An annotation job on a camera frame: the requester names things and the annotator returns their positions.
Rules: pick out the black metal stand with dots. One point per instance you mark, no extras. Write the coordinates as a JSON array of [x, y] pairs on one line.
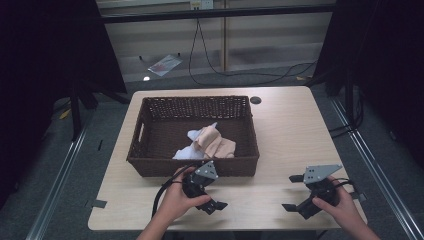
[[76, 110]]

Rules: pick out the black curtain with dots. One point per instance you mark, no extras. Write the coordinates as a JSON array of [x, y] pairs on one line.
[[50, 50], [383, 60]]

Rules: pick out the grey tape strip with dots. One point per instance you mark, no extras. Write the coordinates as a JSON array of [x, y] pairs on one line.
[[98, 203], [360, 196]]

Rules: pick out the clear plastic bag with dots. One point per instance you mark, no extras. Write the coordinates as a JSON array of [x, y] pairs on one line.
[[165, 65]]

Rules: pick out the brown wicker basket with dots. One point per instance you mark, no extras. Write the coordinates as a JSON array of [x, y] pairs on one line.
[[166, 131]]

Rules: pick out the beige cloth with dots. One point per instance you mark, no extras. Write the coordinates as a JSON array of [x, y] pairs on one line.
[[213, 143]]

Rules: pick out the person's right hand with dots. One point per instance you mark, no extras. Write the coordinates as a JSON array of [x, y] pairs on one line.
[[345, 208]]

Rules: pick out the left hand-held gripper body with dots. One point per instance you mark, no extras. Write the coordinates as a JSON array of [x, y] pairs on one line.
[[200, 181]]

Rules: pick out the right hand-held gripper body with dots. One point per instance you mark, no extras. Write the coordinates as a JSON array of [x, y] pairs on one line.
[[320, 173]]

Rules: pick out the person's left hand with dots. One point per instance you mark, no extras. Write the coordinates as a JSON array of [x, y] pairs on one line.
[[176, 200]]

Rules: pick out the metal floor rail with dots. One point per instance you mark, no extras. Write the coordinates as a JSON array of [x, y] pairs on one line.
[[376, 173], [56, 186]]

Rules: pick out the black table grommet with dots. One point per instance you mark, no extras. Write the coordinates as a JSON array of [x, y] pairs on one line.
[[255, 100]]

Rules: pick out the black horizontal bar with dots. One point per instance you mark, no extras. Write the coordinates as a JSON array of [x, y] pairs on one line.
[[216, 13]]

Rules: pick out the white cloth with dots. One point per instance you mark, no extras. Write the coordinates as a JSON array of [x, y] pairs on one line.
[[187, 153]]

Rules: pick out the white wall outlet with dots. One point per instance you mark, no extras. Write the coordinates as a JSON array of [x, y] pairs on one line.
[[201, 4]]

